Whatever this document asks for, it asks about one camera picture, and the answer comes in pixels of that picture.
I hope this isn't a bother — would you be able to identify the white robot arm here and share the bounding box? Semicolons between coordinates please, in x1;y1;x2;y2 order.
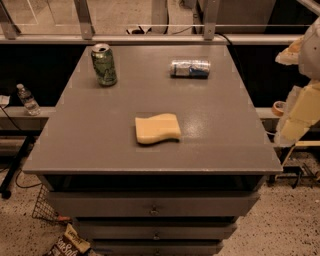
275;18;320;146

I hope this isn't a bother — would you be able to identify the bottom grey drawer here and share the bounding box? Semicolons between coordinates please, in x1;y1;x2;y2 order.
92;240;223;256

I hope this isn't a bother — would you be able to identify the silver blue redbull can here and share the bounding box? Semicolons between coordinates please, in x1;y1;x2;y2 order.
170;60;211;79

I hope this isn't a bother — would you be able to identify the snack chip bag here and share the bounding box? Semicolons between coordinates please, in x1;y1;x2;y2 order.
42;224;91;256

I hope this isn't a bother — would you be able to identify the wire basket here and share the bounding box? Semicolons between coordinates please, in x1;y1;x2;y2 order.
32;185;62;223

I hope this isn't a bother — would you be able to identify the metal railing frame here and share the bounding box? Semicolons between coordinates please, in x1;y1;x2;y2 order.
0;0;320;45

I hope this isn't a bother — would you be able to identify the green soda can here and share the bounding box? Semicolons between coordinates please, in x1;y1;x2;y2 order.
91;43;117;86

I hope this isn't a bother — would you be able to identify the middle grey drawer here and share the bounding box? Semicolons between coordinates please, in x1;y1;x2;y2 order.
75;220;237;240

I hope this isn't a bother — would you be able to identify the top grey drawer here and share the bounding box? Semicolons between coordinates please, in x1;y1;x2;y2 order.
47;192;259;217

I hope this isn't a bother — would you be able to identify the clear plastic water bottle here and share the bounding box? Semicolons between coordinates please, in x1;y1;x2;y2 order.
16;84;41;116

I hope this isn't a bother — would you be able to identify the yellow sponge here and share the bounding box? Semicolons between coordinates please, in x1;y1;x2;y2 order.
135;113;181;144

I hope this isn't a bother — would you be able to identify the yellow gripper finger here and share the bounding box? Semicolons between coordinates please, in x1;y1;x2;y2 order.
274;79;320;147
275;36;304;65

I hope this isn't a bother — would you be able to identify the black cable on floor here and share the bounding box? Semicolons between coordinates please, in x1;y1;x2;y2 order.
0;105;43;190

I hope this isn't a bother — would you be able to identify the roll of tape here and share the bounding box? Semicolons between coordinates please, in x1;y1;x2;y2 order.
272;101;286;117

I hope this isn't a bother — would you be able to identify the grey drawer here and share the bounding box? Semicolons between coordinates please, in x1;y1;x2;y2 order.
75;220;237;240
92;240;223;256
47;192;259;217

